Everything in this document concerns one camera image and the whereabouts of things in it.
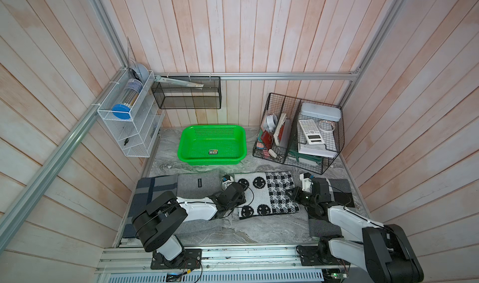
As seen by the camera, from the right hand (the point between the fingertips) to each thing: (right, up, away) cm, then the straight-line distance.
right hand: (286, 189), depth 90 cm
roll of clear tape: (+20, +29, +1) cm, 36 cm away
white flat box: (+13, +20, -4) cm, 24 cm away
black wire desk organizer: (+7, +27, 0) cm, 28 cm away
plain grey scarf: (-43, +2, 0) cm, 43 cm away
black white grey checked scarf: (+28, -2, +1) cm, 28 cm away
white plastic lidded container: (+22, +40, +7) cm, 46 cm away
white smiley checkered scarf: (-10, -2, -2) cm, 11 cm away
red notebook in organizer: (-6, +25, +17) cm, 31 cm away
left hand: (-21, -4, -1) cm, 21 cm away
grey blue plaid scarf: (-69, 0, +1) cm, 69 cm away
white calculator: (+12, +29, -2) cm, 31 cm away
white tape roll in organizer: (-3, +36, +21) cm, 42 cm away
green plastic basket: (-39, +22, +21) cm, 50 cm away
